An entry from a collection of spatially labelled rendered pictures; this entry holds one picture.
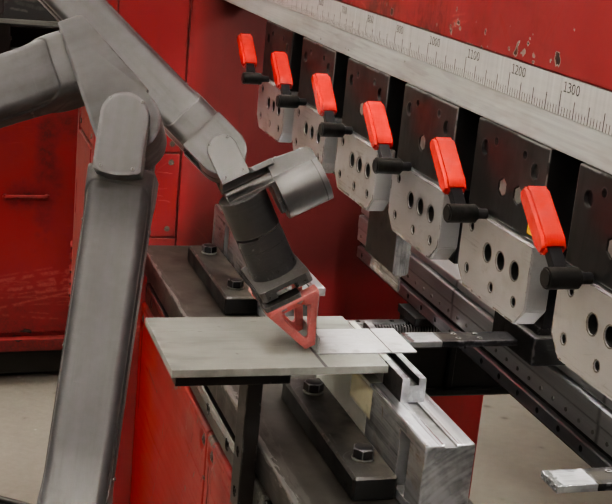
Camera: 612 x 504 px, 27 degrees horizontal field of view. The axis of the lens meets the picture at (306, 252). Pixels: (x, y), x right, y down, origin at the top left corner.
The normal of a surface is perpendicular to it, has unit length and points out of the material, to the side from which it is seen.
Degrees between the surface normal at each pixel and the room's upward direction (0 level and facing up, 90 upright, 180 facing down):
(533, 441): 0
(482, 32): 90
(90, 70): 66
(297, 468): 0
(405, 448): 90
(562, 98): 90
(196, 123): 71
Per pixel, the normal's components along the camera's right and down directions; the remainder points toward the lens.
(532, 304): 0.29, 0.29
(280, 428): 0.09, -0.96
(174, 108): -0.11, -0.22
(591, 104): -0.95, 0.00
